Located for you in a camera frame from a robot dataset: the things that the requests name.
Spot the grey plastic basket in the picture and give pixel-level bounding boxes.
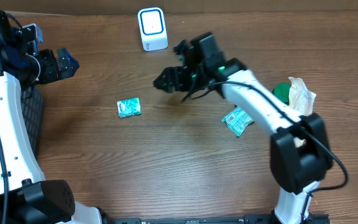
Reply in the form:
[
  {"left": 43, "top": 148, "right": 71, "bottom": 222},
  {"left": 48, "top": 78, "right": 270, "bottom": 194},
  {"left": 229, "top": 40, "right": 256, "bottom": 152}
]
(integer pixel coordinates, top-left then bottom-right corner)
[{"left": 21, "top": 87, "right": 45, "bottom": 157}]

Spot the teal wipes packet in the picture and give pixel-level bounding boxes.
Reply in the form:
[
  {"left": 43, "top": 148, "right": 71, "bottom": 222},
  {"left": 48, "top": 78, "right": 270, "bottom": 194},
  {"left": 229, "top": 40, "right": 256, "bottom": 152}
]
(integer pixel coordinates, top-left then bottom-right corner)
[{"left": 221, "top": 107, "right": 254, "bottom": 138}]

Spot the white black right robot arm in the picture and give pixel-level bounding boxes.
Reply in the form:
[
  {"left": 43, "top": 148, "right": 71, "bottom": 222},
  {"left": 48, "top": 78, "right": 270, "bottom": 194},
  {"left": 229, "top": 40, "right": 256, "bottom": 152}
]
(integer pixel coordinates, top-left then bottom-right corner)
[{"left": 153, "top": 32, "right": 333, "bottom": 223}]

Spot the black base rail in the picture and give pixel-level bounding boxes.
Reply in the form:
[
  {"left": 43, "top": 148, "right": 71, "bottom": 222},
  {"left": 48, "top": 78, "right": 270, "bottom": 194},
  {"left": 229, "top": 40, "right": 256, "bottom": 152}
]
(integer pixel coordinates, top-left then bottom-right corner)
[{"left": 104, "top": 213, "right": 332, "bottom": 224}]

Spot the teal Kleenex tissue pack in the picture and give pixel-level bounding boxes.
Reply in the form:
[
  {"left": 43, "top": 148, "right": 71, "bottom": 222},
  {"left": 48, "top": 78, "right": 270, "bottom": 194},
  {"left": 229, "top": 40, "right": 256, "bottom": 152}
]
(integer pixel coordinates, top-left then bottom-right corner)
[{"left": 117, "top": 98, "right": 142, "bottom": 118}]

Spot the green white small bottle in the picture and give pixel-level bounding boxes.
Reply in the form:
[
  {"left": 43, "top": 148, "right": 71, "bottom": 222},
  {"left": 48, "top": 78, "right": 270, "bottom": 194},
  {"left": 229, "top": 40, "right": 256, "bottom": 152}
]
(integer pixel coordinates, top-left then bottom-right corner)
[{"left": 272, "top": 83, "right": 291, "bottom": 105}]

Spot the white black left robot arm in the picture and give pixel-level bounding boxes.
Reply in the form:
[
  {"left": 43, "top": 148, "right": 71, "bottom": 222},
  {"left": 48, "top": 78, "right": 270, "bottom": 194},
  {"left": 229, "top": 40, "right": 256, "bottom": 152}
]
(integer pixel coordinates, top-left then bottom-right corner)
[{"left": 0, "top": 10, "right": 110, "bottom": 223}]

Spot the beige snack pouch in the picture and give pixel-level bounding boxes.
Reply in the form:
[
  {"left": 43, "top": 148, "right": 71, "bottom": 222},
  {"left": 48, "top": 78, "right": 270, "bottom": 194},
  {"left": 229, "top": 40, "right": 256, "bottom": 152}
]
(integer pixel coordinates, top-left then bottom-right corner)
[{"left": 287, "top": 76, "right": 317, "bottom": 149}]

